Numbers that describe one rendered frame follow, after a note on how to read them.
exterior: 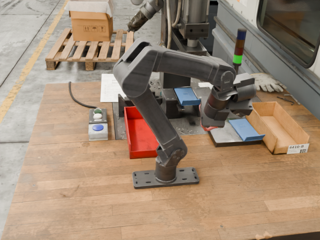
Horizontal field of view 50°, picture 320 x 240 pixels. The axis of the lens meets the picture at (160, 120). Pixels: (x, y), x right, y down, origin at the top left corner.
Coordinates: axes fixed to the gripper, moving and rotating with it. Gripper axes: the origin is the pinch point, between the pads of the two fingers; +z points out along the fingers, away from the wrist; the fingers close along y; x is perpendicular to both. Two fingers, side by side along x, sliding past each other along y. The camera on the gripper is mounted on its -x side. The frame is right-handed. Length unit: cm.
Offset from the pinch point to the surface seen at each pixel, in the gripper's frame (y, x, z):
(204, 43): 246, -69, 233
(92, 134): 1.8, 37.7, 12.4
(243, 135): 1.9, -15.8, 10.4
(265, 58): 78, -56, 59
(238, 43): 45, -20, 10
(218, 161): -9.7, -4.8, 7.0
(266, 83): 41, -39, 32
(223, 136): 1.1, -8.4, 10.8
